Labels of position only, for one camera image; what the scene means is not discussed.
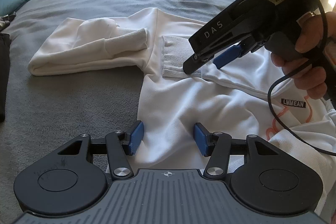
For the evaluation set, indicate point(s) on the person right hand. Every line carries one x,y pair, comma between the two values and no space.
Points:
310,79

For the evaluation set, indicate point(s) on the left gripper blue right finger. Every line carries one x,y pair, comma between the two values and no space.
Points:
216,146

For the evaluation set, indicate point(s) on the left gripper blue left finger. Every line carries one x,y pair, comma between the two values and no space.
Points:
121,144

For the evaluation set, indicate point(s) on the plaid dark garment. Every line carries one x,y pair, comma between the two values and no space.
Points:
6,20

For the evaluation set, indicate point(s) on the grey bed blanket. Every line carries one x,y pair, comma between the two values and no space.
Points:
42,113

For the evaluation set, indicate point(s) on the black folded garment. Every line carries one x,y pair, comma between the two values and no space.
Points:
4,70

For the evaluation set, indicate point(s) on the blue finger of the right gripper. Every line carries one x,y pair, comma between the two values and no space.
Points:
227,56

